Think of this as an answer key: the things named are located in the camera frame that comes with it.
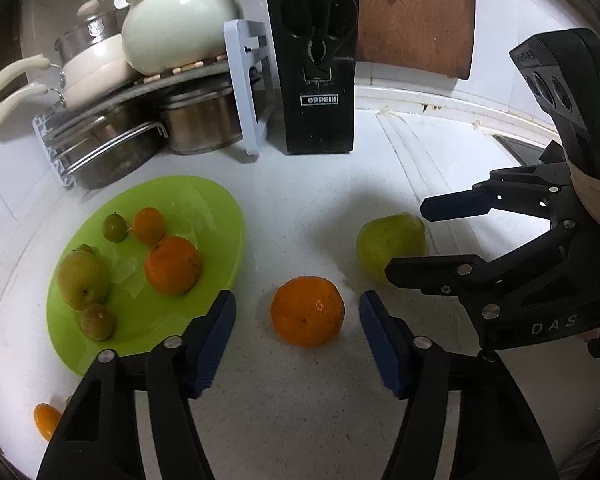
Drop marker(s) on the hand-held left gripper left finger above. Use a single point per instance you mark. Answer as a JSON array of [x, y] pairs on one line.
[[212, 345]]

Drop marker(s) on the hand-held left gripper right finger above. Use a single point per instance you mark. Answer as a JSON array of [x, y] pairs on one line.
[[382, 345]]

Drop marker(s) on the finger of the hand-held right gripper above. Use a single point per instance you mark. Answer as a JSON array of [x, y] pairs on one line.
[[430, 272], [455, 205]]

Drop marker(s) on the green apple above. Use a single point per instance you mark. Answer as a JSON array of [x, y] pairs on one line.
[[385, 240], [83, 280]]

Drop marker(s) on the large orange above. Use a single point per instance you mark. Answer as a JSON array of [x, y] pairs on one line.
[[172, 265]]

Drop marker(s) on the green plate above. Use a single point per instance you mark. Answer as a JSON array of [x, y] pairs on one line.
[[200, 220]]

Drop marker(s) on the small green tomato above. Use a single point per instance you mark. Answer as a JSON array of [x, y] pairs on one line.
[[114, 227], [85, 249]]

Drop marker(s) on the black knife block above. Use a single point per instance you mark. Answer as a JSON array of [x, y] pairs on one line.
[[320, 125]]

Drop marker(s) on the small orange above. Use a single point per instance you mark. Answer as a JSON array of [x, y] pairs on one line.
[[47, 420]]

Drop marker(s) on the brown wooden cutting board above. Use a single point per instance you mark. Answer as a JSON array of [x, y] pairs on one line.
[[410, 15]]

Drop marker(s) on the black scissors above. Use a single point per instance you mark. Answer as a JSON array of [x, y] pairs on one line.
[[320, 55]]

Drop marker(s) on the wide steel pot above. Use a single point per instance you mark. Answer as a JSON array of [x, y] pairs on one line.
[[110, 155]]

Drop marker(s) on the grey shelf rack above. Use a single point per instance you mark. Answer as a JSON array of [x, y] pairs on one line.
[[245, 85]]

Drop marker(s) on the wooden bead trivet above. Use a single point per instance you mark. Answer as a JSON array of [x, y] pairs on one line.
[[180, 71]]

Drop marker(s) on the white ceramic pot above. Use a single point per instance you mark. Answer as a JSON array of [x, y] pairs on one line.
[[180, 20]]

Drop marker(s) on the steel pot with lid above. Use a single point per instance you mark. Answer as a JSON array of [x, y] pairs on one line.
[[87, 30]]

